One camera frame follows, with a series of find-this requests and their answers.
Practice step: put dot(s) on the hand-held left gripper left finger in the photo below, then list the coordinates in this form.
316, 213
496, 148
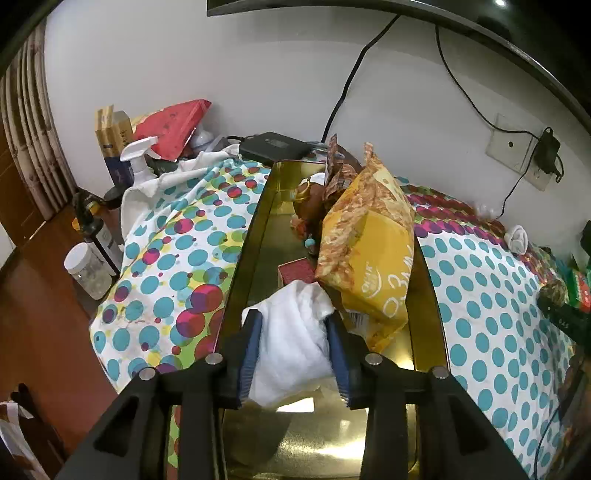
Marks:
251, 360

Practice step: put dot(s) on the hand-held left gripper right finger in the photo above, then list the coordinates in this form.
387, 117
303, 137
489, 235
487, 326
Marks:
341, 369

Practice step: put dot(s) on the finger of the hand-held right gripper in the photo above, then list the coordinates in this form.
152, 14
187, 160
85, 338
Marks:
563, 316

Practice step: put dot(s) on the brown mottled pouch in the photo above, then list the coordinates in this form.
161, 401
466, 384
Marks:
553, 288

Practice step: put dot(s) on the dark red box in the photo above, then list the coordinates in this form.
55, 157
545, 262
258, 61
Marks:
295, 273

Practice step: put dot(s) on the yellow snack bag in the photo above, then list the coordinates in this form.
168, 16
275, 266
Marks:
374, 249

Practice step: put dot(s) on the gold metal tin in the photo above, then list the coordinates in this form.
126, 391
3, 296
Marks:
277, 230

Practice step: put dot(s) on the brown-haired doll with teal bands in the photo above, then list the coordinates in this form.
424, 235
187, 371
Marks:
310, 203

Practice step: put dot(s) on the brown patterned snack packet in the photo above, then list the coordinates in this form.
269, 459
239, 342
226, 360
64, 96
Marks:
341, 170

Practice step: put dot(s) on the green and red box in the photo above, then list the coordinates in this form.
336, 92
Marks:
579, 288

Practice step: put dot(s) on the small white rolled sock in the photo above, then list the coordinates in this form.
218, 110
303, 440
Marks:
517, 239

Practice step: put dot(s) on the crumpled clear plastic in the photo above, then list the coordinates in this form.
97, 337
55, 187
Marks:
487, 210

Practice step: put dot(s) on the polka dot tablecloth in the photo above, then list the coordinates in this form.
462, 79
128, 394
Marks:
194, 240

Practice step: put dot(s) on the black power adapter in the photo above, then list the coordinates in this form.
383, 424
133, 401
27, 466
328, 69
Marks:
547, 152

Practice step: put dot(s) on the clear jar white lid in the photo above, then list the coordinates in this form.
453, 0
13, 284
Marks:
90, 272

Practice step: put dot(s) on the white underlay cloth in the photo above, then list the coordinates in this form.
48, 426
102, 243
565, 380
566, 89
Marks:
180, 173

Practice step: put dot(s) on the dark pump bottle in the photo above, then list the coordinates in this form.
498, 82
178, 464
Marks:
97, 230

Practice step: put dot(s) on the black set-top box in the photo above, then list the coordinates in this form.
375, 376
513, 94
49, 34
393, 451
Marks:
272, 145

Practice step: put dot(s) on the white baby bottle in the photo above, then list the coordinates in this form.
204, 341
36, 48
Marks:
203, 141

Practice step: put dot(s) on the dark wooden chair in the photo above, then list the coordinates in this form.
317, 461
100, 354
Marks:
37, 429

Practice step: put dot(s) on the white spray bottle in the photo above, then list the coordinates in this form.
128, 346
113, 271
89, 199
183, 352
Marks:
138, 161

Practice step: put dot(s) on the red plastic bag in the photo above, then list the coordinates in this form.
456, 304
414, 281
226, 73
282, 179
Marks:
171, 124

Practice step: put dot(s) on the beige and blue carton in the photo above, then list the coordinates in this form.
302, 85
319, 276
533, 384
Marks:
115, 143

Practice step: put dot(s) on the black television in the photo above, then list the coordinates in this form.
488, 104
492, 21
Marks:
415, 9

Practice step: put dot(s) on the small black camera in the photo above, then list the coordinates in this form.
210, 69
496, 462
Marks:
586, 244

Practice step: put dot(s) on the white wall socket plate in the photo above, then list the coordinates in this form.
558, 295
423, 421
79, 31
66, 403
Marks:
508, 143

